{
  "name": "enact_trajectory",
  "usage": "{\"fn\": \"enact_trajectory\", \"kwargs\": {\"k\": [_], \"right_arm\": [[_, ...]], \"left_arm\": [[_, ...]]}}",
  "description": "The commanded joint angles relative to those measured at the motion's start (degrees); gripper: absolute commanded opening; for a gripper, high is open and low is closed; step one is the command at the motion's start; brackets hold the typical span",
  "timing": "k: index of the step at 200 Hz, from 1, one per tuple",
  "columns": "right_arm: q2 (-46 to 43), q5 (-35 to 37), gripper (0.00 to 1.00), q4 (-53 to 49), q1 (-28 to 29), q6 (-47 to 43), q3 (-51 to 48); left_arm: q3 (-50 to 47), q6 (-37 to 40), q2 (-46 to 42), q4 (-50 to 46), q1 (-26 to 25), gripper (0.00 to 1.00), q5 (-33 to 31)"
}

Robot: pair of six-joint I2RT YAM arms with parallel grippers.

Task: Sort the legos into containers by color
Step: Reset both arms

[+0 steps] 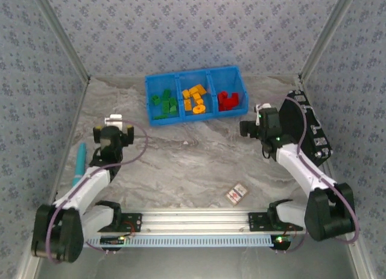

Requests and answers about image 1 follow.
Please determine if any slotted light blue cable tray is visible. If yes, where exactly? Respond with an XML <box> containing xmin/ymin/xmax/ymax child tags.
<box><xmin>86</xmin><ymin>234</ymin><xmax>273</xmax><ymax>248</ymax></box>

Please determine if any black panel with white latches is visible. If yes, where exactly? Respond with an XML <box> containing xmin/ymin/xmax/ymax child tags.
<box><xmin>279</xmin><ymin>90</ymin><xmax>334</xmax><ymax>168</ymax></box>

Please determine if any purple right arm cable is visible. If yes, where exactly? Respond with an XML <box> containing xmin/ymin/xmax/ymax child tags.
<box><xmin>270</xmin><ymin>94</ymin><xmax>360</xmax><ymax>255</ymax></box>

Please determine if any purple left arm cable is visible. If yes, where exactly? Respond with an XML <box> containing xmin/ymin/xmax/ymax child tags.
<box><xmin>45</xmin><ymin>119</ymin><xmax>148</xmax><ymax>264</ymax></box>

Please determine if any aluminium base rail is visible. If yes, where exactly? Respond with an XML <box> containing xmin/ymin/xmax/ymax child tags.
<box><xmin>81</xmin><ymin>208</ymin><xmax>311</xmax><ymax>235</ymax></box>

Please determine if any blue three-compartment bin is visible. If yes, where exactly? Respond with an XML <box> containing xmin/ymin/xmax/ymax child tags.
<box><xmin>144</xmin><ymin>65</ymin><xmax>250</xmax><ymax>128</ymax></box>

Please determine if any teal pen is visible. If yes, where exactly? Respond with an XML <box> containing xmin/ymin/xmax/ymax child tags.
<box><xmin>73</xmin><ymin>142</ymin><xmax>89</xmax><ymax>187</ymax></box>

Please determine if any aluminium frame post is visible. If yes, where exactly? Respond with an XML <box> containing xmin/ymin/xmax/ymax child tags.
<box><xmin>298</xmin><ymin>0</ymin><xmax>359</xmax><ymax>81</ymax></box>
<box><xmin>30</xmin><ymin>0</ymin><xmax>91</xmax><ymax>83</ymax></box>

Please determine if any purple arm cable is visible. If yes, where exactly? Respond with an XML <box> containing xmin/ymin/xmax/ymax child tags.
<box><xmin>45</xmin><ymin>119</ymin><xmax>148</xmax><ymax>264</ymax></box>
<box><xmin>270</xmin><ymin>94</ymin><xmax>360</xmax><ymax>255</ymax></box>

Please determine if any small circuit board green light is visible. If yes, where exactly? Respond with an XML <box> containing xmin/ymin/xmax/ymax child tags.
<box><xmin>270</xmin><ymin>234</ymin><xmax>293</xmax><ymax>247</ymax></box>
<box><xmin>100</xmin><ymin>236</ymin><xmax>126</xmax><ymax>246</ymax></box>

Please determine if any small red white card box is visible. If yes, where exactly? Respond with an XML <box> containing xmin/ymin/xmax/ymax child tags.
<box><xmin>224</xmin><ymin>182</ymin><xmax>250</xmax><ymax>206</ymax></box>

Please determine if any grey metal sheet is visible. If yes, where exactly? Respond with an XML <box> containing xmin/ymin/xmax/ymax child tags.
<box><xmin>17</xmin><ymin>233</ymin><xmax>375</xmax><ymax>279</ymax></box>

